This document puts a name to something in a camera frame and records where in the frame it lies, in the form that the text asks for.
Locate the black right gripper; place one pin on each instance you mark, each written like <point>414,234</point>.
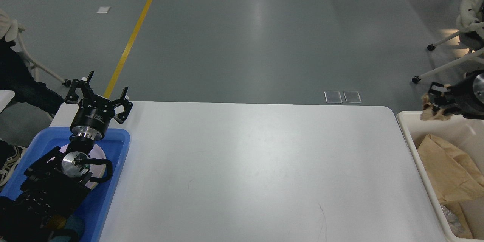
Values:
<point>466,96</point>

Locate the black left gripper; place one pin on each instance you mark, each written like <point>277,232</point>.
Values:
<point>90,121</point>

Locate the brown paper ball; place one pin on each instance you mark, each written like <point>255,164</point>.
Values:
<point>428,113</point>

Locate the brown paper bag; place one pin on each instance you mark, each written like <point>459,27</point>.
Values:
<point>452,173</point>

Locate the dark teal mug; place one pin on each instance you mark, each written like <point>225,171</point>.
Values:
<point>66,229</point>

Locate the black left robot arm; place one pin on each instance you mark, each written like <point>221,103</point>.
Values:
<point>64,184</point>

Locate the white plastic bin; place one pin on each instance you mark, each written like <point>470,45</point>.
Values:
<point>467,135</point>

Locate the white office chair right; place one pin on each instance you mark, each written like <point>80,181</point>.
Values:
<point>469,24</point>

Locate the white office chair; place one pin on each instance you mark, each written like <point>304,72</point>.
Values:
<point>35,67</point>
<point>469,24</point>

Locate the clear floor plate right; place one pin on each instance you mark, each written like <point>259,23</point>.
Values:
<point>352,97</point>

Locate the clear floor plate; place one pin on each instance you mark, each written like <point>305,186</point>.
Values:
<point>352,97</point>
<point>333,97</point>

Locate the seated person left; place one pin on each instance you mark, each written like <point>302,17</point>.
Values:
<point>15,75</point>

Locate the white table corner left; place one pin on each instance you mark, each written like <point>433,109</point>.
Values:
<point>5,98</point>

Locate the white paper scrap on floor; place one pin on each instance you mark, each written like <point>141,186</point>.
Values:
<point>103,10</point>

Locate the shoe on floor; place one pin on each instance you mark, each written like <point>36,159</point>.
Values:
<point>11,164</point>

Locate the clear floor plate left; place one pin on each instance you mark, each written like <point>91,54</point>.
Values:
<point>333,97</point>

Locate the blue plastic tray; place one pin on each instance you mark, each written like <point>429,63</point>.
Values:
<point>94,209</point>

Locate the brown paper in bin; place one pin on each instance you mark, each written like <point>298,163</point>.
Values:
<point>456,208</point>

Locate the white office chair left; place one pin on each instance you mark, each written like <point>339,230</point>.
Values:
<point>35,67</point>

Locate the foil scrap in bin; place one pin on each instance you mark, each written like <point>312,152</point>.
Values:
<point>453,221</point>

